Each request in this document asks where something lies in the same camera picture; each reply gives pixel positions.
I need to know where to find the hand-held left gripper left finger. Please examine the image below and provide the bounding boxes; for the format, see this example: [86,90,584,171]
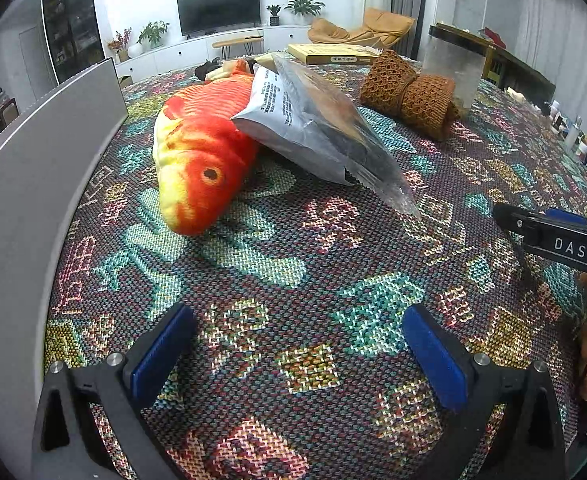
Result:
[32,302,198,480]

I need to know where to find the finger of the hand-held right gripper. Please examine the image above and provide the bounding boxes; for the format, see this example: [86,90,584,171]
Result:
[546,207,587,244]
[492,202,587,277]

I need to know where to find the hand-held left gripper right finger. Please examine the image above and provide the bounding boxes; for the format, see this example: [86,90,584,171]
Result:
[402,304,567,480]

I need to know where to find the orange plush fish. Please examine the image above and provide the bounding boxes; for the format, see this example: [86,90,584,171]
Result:
[153,60,261,237]

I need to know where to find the brown knitted roll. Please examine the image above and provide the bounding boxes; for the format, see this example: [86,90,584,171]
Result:
[359,50,461,142]

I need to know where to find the silver plastic bag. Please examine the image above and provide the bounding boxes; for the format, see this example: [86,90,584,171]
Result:
[230,54,421,218]

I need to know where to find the row of cosmetic bottles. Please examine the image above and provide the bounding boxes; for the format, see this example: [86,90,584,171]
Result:
[543,100,587,191]

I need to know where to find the patterned woven blanket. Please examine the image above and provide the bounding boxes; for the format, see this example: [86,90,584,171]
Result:
[43,55,587,480]

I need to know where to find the dark wooden desk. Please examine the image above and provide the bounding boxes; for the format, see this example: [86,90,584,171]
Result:
[478,35,557,106]

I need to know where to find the white sheer curtain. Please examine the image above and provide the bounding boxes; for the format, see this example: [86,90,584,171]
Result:
[511,0,587,126]

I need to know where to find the clear jar with black lid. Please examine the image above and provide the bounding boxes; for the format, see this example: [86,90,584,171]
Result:
[422,25,494,118]

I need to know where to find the red cloth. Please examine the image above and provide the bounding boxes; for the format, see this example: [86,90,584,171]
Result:
[478,27,507,48]

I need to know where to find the orange lounge chair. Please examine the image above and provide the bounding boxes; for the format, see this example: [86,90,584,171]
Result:
[307,8,417,48]

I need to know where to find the grey curtain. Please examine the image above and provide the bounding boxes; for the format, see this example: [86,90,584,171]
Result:
[391,0,428,58]

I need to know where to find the yellow flat box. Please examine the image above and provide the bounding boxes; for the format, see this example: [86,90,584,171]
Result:
[287,42,384,66]

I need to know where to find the wooden dining chair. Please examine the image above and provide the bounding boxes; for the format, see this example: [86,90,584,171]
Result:
[0,99,20,128]

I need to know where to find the small black cloth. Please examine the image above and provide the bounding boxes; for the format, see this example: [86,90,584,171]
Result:
[194,58,222,82]

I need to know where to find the white television cabinet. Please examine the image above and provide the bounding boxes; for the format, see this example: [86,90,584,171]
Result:
[116,24,319,78]

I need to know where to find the red flower bouquet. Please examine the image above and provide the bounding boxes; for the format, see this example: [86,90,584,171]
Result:
[107,27,132,63]

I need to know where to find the green potted plant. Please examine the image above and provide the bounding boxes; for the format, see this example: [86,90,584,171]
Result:
[137,20,170,50]

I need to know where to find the wooden side table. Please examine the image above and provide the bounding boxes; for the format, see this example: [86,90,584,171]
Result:
[212,35,265,58]

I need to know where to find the large leafy potted plant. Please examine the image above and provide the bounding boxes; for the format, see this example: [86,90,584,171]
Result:
[283,0,325,17]

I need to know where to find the dark glass cabinet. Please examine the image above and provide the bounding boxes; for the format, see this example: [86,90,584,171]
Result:
[40,0,99,85]

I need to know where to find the black television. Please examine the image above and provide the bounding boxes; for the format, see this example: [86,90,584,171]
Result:
[176,0,262,40]

